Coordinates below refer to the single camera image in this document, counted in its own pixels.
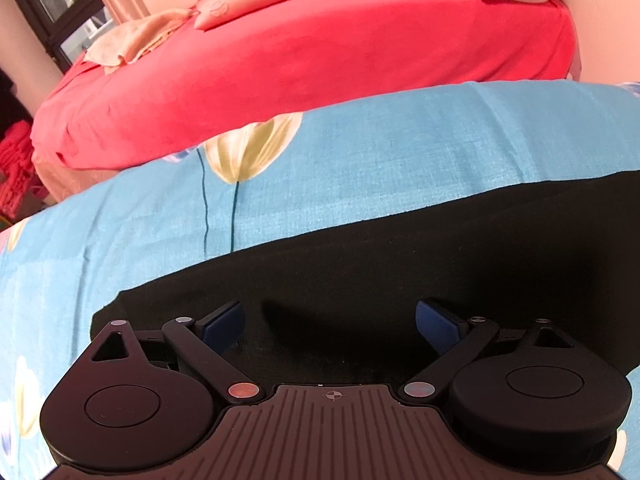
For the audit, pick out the red bed sheet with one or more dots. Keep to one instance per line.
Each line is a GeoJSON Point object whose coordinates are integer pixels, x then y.
{"type": "Point", "coordinates": [325, 60]}

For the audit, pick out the black pants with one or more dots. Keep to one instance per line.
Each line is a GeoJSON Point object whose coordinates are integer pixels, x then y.
{"type": "Point", "coordinates": [380, 260]}

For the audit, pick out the pink pillow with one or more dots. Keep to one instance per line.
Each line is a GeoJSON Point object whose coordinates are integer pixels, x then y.
{"type": "Point", "coordinates": [260, 2]}

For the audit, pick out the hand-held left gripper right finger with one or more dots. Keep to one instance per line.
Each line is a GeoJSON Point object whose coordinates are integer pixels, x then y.
{"type": "Point", "coordinates": [440, 325]}

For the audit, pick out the stack of red clothes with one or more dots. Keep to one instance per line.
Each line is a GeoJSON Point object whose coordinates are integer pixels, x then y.
{"type": "Point", "coordinates": [15, 170]}

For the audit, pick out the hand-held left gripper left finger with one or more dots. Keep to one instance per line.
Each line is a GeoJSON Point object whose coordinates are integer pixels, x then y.
{"type": "Point", "coordinates": [222, 327]}

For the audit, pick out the dark framed window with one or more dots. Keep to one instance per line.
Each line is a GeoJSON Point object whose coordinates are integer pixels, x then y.
{"type": "Point", "coordinates": [60, 5]}

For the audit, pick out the cream towel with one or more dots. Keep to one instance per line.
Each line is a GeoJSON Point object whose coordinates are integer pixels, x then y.
{"type": "Point", "coordinates": [140, 40]}

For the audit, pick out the blue floral bed sheet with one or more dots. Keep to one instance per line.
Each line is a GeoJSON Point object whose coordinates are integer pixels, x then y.
{"type": "Point", "coordinates": [350, 160]}

